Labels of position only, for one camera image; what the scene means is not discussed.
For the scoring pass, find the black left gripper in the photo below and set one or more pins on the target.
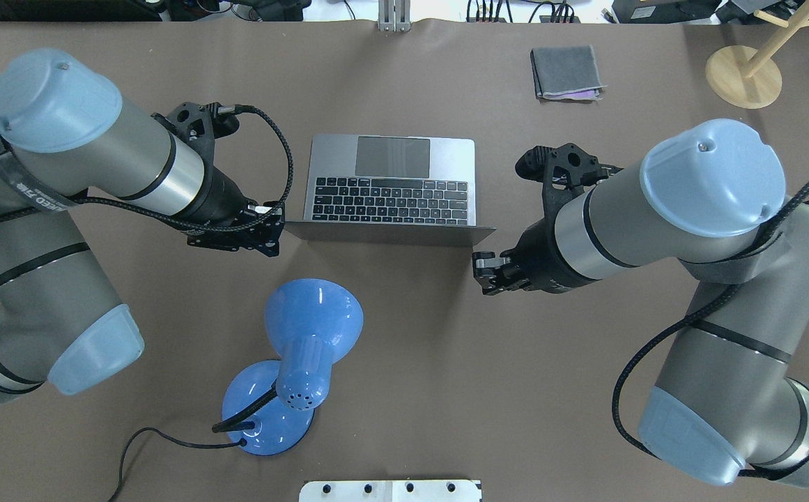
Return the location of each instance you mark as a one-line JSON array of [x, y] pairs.
[[217, 196]]

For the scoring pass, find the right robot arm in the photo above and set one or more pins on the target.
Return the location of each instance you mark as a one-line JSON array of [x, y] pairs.
[[708, 395]]

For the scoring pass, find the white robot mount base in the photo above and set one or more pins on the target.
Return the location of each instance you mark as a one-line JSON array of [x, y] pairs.
[[392, 490]]

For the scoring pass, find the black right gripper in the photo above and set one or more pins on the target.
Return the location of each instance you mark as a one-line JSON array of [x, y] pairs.
[[542, 261]]

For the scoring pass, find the folded grey cloth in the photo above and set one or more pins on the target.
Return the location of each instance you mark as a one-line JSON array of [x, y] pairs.
[[566, 73]]

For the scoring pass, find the wooden stand with round base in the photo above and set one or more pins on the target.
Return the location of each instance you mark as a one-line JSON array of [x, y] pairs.
[[748, 77]]

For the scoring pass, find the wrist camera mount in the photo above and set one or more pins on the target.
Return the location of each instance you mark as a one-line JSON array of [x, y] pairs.
[[564, 173], [198, 127]]

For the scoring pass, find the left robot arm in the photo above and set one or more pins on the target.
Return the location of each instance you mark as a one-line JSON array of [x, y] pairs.
[[65, 129]]

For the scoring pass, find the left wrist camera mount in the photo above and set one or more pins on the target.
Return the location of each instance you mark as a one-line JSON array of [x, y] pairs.
[[198, 127]]

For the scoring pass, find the blue desk lamp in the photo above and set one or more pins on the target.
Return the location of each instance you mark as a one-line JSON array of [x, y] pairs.
[[269, 406]]

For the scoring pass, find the aluminium camera post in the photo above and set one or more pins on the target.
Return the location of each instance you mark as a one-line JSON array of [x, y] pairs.
[[394, 16]]

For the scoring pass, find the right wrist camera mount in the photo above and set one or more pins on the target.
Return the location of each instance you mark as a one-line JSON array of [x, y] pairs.
[[564, 173]]

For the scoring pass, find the silver grey laptop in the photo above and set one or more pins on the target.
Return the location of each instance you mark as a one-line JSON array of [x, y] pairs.
[[391, 190]]

